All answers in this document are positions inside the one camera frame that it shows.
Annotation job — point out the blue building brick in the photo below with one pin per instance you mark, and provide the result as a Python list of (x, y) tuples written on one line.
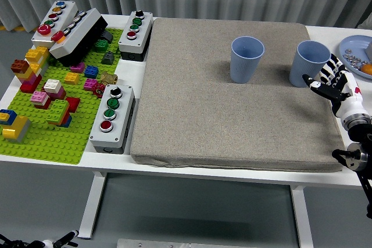
[(10, 114), (67, 121), (91, 72)]

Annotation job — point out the green studded building baseplate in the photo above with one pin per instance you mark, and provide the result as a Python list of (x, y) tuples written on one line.
[(58, 143)]

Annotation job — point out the grey control box black base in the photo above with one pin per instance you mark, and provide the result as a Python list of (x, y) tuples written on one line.
[(78, 34)]

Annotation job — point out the white building brick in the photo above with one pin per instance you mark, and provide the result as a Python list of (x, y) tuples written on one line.
[(44, 66), (52, 84)]

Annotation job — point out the large yellow building brick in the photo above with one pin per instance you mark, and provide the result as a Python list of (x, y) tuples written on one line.
[(14, 127)]

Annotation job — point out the green building brick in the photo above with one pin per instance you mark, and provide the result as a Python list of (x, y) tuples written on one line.
[(58, 108), (101, 45)]

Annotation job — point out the brown building brick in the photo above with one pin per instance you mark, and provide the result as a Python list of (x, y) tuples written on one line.
[(19, 66)]

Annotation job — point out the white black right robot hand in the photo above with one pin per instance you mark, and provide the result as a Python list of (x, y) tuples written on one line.
[(347, 97)]

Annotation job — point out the blue ribbed plastic cup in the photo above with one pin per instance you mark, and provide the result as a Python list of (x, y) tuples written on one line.
[(242, 68), (303, 68)]

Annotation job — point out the white five-button control box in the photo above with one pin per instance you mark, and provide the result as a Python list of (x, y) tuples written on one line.
[(65, 12)]

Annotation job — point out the red building brick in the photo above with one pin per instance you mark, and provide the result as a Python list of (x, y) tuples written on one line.
[(29, 87), (73, 104), (44, 105)]

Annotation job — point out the grey building brick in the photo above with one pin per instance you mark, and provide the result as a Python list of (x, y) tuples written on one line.
[(24, 134)]

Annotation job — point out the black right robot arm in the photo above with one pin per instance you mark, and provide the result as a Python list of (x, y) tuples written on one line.
[(356, 159)]

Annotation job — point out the blue plate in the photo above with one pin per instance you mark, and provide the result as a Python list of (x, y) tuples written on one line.
[(357, 43)]

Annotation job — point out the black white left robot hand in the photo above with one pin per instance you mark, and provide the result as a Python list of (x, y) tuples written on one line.
[(68, 236)]

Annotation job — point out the magenta building brick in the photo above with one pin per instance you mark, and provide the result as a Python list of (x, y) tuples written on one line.
[(59, 94), (78, 68), (90, 84), (30, 79)]

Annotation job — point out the grey four-button control box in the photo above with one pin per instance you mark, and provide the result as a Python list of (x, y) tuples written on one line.
[(143, 31), (122, 117)]

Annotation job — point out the dark grey sloped brick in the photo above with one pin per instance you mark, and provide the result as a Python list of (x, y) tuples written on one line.
[(108, 58)]

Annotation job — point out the black curved building piece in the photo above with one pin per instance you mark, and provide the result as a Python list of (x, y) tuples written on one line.
[(107, 36)]

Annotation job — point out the pink building brick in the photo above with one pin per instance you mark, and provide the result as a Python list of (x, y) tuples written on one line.
[(39, 97)]

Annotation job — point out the small orange fruit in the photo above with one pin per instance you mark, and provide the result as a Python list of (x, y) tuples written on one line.
[(367, 69)]

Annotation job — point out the grey-brown fabric mat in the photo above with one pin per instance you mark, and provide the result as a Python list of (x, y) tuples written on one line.
[(203, 100)]

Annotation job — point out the white table leg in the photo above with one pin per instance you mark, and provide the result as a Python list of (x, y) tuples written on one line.
[(302, 219), (91, 204)]

